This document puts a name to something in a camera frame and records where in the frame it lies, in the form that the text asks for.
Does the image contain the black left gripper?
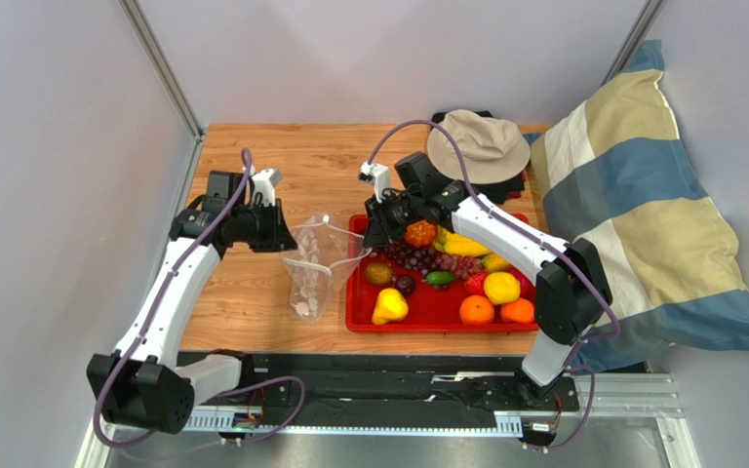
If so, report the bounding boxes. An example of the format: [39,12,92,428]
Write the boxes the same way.
[232,199,297,254]

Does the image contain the clear dotted zip top bag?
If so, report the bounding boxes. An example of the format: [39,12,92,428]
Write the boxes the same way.
[281,212,372,324]

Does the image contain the yellow banana bunch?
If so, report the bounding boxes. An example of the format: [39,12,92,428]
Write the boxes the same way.
[433,226,492,257]

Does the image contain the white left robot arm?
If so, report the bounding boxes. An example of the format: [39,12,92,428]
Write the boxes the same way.
[87,168,297,434]

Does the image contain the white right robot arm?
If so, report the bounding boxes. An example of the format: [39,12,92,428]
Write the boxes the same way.
[358,153,612,405]

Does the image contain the brown kiwi fruit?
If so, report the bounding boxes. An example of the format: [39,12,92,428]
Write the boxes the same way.
[364,262,394,287]

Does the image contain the small orange pumpkin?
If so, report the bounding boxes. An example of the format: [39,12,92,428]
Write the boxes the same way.
[404,220,437,248]

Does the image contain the dark purple grape bunch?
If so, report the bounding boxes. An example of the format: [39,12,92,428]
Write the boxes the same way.
[380,242,439,276]

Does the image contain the dark purple plum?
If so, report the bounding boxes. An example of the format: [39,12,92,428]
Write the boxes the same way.
[394,275,416,297]

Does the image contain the red plastic tray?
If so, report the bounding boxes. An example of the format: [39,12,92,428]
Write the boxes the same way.
[345,247,537,333]

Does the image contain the yellow pear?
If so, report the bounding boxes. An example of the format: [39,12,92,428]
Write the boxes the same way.
[371,288,409,326]

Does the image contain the small green pepper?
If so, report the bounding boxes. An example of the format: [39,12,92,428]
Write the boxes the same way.
[423,271,458,289]

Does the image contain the light purple grape bunch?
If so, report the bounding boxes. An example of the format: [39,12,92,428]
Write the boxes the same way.
[435,253,484,279]

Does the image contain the yellow green mango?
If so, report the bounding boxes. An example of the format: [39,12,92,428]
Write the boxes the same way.
[481,253,511,273]

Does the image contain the orange fruit front left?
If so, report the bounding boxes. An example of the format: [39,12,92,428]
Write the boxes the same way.
[458,294,495,326]

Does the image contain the orange fruit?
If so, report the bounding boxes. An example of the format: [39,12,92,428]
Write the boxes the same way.
[458,294,495,326]
[499,297,535,324]

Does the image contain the beige bucket hat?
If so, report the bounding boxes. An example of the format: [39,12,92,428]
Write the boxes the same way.
[426,108,532,185]

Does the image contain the red apple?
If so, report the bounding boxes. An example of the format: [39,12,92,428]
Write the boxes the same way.
[508,267,535,300]

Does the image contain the orange fruit front right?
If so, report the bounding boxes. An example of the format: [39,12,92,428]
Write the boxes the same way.
[499,297,535,324]

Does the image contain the blue yellow striped pillow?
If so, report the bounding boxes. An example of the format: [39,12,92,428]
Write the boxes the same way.
[530,40,749,371]

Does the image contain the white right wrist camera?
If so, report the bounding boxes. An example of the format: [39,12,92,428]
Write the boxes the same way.
[358,163,391,203]

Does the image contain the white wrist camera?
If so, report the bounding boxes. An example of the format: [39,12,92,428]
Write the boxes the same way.
[358,163,391,203]
[250,168,283,207]

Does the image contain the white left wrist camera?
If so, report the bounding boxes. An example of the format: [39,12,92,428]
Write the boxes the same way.
[250,168,283,207]

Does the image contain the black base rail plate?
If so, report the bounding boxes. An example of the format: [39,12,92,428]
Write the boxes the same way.
[208,353,582,433]

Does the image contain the left aluminium frame post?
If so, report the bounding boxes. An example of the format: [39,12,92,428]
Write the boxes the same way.
[119,0,205,142]

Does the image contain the aluminium frame post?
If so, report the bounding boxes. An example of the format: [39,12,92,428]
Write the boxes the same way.
[119,0,205,142]
[602,0,667,84]

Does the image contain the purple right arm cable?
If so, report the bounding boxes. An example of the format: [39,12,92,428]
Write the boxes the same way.
[364,119,622,453]

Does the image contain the aluminium base frame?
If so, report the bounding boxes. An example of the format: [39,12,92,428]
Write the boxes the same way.
[77,355,700,467]

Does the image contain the right aluminium frame post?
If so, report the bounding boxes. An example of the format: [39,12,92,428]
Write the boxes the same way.
[602,0,667,84]

